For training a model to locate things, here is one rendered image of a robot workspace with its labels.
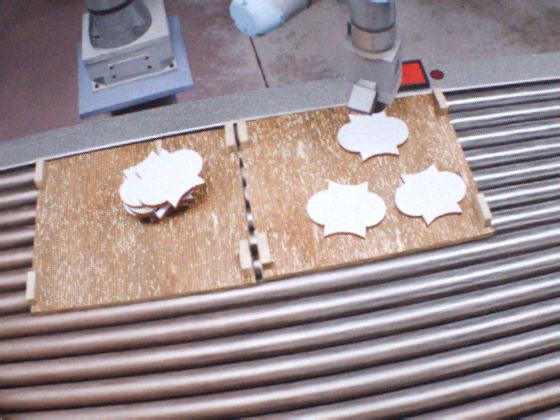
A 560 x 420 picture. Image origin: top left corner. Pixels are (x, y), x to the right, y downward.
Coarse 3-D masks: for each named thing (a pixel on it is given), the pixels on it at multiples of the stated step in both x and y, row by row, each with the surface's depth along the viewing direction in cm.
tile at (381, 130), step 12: (360, 120) 139; (372, 120) 139; (384, 120) 139; (396, 120) 139; (348, 132) 138; (360, 132) 138; (372, 132) 137; (384, 132) 137; (396, 132) 137; (348, 144) 136; (360, 144) 136; (372, 144) 136; (384, 144) 135; (396, 144) 135; (372, 156) 135; (384, 156) 135; (396, 156) 135
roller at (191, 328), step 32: (544, 256) 121; (384, 288) 121; (416, 288) 121; (448, 288) 121; (160, 320) 122; (192, 320) 121; (224, 320) 120; (256, 320) 120; (288, 320) 121; (0, 352) 120; (32, 352) 120; (64, 352) 120; (96, 352) 121
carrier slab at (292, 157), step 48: (240, 144) 140; (288, 144) 139; (336, 144) 138; (432, 144) 136; (288, 192) 132; (384, 192) 131; (288, 240) 126; (336, 240) 126; (384, 240) 125; (432, 240) 124
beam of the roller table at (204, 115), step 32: (448, 64) 151; (480, 64) 151; (512, 64) 150; (544, 64) 150; (224, 96) 151; (256, 96) 150; (288, 96) 149; (320, 96) 148; (64, 128) 150; (96, 128) 149; (128, 128) 148; (160, 128) 147; (192, 128) 146; (0, 160) 147; (32, 160) 146
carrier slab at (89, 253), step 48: (144, 144) 142; (192, 144) 141; (48, 192) 138; (96, 192) 136; (240, 192) 133; (48, 240) 131; (96, 240) 130; (144, 240) 129; (192, 240) 128; (48, 288) 125; (96, 288) 124; (144, 288) 123; (192, 288) 122; (240, 288) 123
